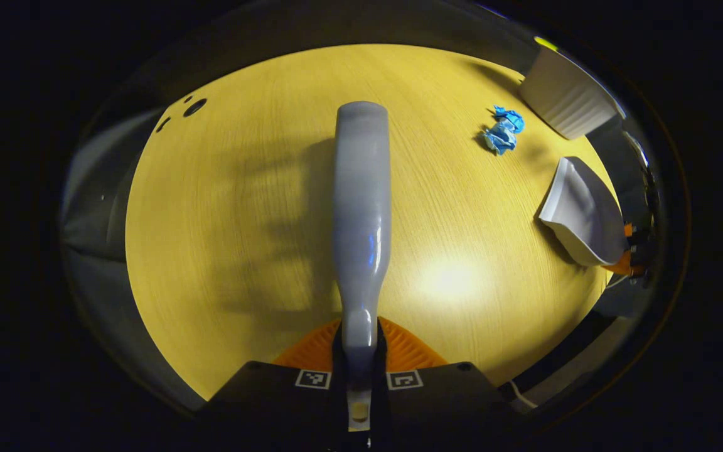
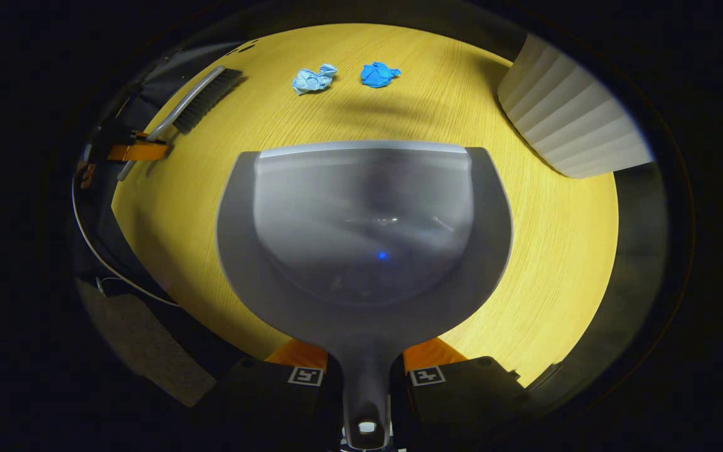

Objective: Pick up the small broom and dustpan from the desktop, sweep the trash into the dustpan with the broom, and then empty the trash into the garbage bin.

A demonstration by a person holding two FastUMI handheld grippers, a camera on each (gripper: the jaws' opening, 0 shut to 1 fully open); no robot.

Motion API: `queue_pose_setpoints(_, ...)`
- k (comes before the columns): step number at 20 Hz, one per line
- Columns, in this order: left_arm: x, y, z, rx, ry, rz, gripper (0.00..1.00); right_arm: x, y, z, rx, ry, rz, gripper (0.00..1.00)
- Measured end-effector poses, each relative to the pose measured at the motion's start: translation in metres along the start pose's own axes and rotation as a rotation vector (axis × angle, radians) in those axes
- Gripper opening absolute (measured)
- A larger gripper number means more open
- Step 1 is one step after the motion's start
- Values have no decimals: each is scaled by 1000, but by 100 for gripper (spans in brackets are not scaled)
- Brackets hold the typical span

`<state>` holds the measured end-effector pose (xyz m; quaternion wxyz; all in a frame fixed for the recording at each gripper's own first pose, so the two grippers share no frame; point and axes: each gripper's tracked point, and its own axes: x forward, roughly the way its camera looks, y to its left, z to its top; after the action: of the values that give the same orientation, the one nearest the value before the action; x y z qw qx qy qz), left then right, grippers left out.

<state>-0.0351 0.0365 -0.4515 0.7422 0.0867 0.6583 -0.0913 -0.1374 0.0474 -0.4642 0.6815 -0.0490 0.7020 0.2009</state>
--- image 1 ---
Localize white ribbed garbage bin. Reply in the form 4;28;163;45
518;45;627;140

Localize light blue paper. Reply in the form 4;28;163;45
479;122;518;156

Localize dark blue paper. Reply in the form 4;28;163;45
493;105;525;134

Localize grey plastic dustpan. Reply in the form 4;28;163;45
538;156;629;267

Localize small grey broom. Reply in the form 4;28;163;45
331;101;394;433

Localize white cable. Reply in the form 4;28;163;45
509;379;539;410

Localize yellow wooden desktop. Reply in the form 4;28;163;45
124;43;619;402

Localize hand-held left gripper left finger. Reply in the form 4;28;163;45
198;318;346;449

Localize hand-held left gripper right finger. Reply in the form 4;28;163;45
371;317;528;449

